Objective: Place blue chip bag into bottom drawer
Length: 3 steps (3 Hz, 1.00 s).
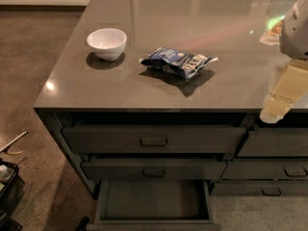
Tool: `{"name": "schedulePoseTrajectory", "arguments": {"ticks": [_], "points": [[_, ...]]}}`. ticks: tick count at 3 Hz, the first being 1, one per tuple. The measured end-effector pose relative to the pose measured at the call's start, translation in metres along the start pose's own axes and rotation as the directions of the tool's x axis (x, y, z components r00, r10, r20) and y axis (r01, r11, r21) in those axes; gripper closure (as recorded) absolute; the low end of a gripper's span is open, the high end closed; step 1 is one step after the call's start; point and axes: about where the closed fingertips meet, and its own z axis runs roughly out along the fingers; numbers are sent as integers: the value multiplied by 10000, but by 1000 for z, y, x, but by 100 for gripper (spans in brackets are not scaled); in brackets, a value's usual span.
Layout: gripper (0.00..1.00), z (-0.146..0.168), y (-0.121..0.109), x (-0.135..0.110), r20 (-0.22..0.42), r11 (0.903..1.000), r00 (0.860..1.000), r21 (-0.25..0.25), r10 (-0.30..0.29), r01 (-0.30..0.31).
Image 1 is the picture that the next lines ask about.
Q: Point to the grey metal rod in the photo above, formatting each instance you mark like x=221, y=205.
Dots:
x=6, y=148

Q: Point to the white ceramic bowl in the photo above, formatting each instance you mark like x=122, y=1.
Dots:
x=107, y=44

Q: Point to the grey top right drawer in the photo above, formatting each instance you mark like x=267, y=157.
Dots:
x=275, y=142

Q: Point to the grey open bottom drawer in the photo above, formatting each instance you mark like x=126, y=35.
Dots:
x=153, y=205

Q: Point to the black cart with items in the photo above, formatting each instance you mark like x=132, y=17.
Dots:
x=10, y=195

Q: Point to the blue chip bag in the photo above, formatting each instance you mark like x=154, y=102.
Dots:
x=176, y=62

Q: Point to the grey bottom right drawer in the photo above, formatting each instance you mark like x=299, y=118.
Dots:
x=260, y=188

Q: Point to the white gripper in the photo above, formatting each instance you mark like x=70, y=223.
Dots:
x=295, y=33

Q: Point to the grey top left drawer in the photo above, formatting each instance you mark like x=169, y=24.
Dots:
x=153, y=138

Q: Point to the grey middle left drawer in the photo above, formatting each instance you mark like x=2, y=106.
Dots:
x=181, y=166

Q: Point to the grey cabinet frame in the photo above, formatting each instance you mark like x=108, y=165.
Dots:
x=56, y=120

